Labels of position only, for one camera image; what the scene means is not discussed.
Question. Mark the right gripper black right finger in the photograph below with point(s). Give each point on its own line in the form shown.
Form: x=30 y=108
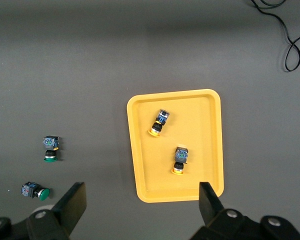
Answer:
x=212 y=212

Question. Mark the green push button switch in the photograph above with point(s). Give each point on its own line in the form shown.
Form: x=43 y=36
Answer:
x=50 y=148
x=35 y=191

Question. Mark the yellow plastic tray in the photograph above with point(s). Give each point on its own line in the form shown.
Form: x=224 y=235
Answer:
x=200 y=140

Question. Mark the yellow push button switch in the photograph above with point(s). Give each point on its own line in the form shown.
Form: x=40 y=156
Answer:
x=160 y=122
x=180 y=160

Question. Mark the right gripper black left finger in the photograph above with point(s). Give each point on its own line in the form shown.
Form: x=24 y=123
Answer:
x=70 y=207

